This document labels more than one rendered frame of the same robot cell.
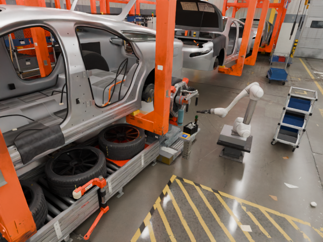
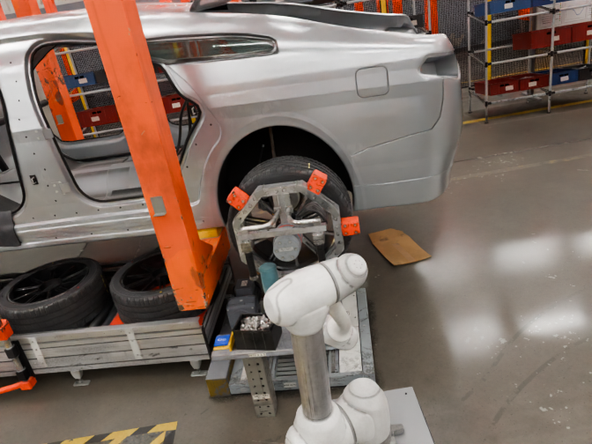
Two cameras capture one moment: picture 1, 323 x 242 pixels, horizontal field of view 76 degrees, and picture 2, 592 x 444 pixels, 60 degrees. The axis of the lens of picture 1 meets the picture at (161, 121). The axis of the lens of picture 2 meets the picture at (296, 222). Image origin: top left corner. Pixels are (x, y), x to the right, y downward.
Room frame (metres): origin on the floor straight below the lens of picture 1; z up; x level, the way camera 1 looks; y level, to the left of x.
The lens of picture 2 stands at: (2.21, -2.43, 1.99)
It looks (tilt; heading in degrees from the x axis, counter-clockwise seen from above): 25 degrees down; 66
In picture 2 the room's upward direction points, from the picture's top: 10 degrees counter-clockwise
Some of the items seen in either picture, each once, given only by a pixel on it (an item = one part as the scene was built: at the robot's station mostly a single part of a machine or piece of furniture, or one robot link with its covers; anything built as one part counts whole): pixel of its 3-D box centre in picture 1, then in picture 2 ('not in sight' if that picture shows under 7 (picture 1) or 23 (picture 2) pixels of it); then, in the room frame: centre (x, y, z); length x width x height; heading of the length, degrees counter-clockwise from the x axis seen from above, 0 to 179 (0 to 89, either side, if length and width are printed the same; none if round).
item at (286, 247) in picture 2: (182, 100); (287, 240); (3.09, -0.33, 0.85); 0.21 x 0.14 x 0.14; 58
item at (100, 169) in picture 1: (77, 168); (55, 296); (1.91, 0.97, 0.39); 0.66 x 0.66 x 0.24
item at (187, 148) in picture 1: (187, 146); (260, 379); (2.75, -0.43, 0.21); 0.10 x 0.10 x 0.42; 58
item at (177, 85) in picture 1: (179, 99); (288, 233); (3.13, -0.26, 0.85); 0.54 x 0.07 x 0.54; 148
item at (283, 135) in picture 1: (292, 119); not in sight; (3.33, -2.31, 0.50); 0.53 x 0.42 x 1.00; 148
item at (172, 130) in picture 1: (167, 125); not in sight; (3.22, -0.12, 0.32); 0.40 x 0.30 x 0.28; 148
